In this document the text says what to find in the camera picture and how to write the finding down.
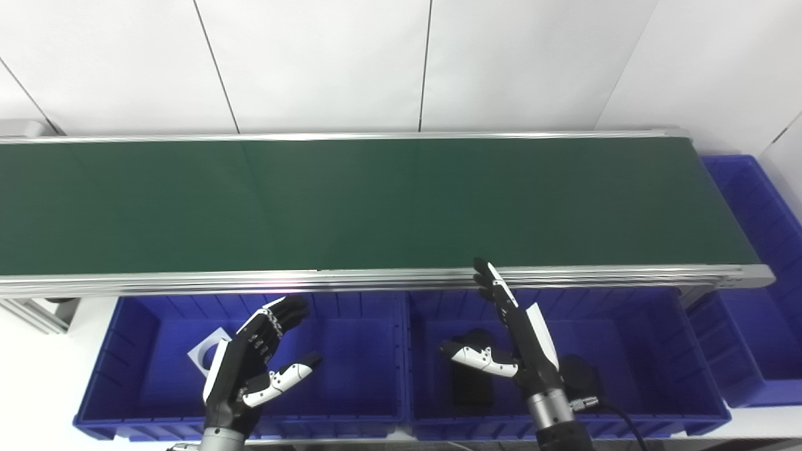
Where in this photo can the aluminium conveyor leg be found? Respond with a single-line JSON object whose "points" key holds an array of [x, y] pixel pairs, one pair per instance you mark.
{"points": [[37, 315], [697, 294]]}

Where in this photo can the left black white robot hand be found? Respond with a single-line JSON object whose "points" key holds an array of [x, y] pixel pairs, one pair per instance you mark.
{"points": [[235, 376]]}

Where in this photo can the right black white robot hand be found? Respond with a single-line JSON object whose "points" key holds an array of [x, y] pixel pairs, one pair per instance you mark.
{"points": [[536, 357]]}

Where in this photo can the grey conveyor end housing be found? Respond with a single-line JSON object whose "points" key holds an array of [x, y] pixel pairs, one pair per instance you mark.
{"points": [[25, 128]]}

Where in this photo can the green conveyor belt aluminium frame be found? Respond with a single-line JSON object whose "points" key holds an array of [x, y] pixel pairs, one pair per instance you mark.
{"points": [[376, 207]]}

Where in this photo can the black rectangular box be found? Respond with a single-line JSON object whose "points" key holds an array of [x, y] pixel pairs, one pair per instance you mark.
{"points": [[473, 388]]}

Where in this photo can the white flat plate with hole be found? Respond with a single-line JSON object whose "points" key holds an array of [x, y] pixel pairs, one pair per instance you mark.
{"points": [[203, 360]]}

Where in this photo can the black cylinder block part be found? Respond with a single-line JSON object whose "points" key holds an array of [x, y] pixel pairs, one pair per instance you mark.
{"points": [[583, 379]]}

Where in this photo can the long blue plastic bin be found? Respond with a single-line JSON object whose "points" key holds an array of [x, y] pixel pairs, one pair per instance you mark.
{"points": [[758, 300]]}

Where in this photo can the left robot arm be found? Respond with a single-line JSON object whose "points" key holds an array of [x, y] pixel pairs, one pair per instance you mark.
{"points": [[219, 440]]}

